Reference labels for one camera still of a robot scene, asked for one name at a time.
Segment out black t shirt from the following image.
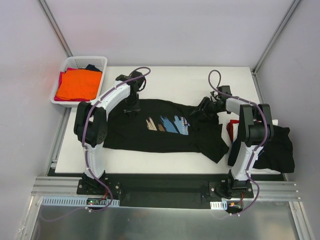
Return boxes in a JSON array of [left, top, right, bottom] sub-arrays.
[[227, 125, 295, 173], [103, 99, 229, 163]]

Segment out white plastic laundry basket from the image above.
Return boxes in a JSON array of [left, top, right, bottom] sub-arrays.
[[50, 56, 108, 108]]

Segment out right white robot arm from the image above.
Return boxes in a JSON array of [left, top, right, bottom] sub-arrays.
[[191, 85, 274, 200]]

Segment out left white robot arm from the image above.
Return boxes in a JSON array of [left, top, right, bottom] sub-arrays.
[[73, 67, 151, 196]]

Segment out orange t shirt in basket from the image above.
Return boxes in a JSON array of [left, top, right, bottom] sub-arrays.
[[56, 69, 103, 101]]

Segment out navy t shirt in basket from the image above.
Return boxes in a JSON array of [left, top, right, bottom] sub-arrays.
[[85, 64, 102, 73]]

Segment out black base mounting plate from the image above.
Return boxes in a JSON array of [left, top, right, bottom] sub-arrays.
[[76, 173, 254, 209]]

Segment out right white cable duct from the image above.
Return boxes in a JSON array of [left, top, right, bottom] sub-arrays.
[[210, 200, 228, 211]]

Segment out white cable duct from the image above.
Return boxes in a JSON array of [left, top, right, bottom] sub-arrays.
[[41, 196, 120, 208], [210, 200, 228, 211]]

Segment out right aluminium corner post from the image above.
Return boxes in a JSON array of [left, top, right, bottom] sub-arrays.
[[251, 0, 303, 76]]

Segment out aluminium corner post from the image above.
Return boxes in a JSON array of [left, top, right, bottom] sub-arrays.
[[251, 0, 303, 76], [37, 0, 74, 58]]

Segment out left aluminium corner post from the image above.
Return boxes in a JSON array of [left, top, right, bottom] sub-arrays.
[[37, 0, 74, 58]]

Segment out left white cable duct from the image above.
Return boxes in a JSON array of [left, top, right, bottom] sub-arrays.
[[41, 196, 120, 208]]

